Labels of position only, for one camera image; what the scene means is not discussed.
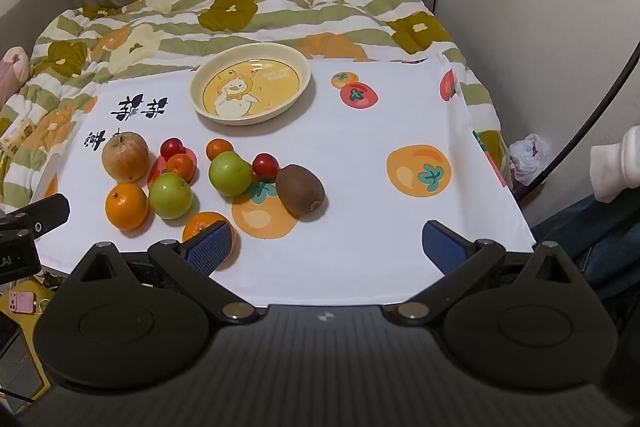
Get pink phone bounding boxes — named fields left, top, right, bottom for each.
left=10, top=291, right=34, bottom=315

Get pink plush toy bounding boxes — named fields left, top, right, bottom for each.
left=0, top=47, right=31, bottom=95

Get green apple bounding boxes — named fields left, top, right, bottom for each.
left=208, top=151, right=254, bottom=196
left=148, top=172, right=194, bottom=220

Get small tangerine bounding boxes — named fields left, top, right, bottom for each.
left=206, top=139, right=235, bottom=161
left=182, top=211, right=228, bottom=244
left=166, top=154, right=196, bottom=182

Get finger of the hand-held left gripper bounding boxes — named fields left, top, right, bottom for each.
left=0, top=194, right=71, bottom=237

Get crumpled plastic bag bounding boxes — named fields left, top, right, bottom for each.
left=509, top=133, right=551, bottom=188

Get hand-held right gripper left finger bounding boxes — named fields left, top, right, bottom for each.
left=65, top=219, right=263, bottom=324

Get white fleece clothing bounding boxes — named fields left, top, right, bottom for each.
left=590, top=124, right=640, bottom=204

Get black curved cable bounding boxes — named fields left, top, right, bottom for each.
left=520, top=42, right=640, bottom=208

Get cream plate with duck print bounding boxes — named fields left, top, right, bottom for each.
left=189, top=43, right=312, bottom=126

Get brown kiwi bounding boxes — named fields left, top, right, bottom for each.
left=275, top=164, right=326, bottom=216

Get blue jeans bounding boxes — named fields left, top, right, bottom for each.
left=530, top=192, right=640, bottom=303

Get grey upholstered headboard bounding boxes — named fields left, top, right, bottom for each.
left=0, top=0, right=71, bottom=58

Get white fruit-printed cloth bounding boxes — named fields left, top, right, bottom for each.
left=32, top=52, right=537, bottom=308

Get large reddish yellow apple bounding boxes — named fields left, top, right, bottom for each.
left=101, top=132, right=151, bottom=182

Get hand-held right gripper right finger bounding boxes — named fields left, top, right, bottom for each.
left=382, top=219, right=586, bottom=326

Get floral striped quilt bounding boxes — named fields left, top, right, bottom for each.
left=0, top=0, right=511, bottom=208

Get large orange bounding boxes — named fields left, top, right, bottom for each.
left=105, top=182, right=150, bottom=232

